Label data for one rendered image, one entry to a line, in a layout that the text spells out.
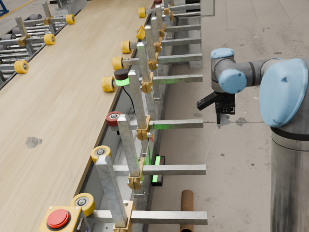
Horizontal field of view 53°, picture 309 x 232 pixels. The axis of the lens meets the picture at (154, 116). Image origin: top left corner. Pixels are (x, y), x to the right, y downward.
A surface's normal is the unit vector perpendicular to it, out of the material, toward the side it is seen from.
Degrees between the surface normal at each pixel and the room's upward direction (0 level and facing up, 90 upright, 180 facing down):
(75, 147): 0
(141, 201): 0
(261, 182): 0
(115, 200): 90
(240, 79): 90
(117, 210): 90
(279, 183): 85
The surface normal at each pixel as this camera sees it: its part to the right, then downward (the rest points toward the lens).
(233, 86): -0.03, 0.57
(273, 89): -1.00, 0.01
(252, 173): -0.12, -0.81
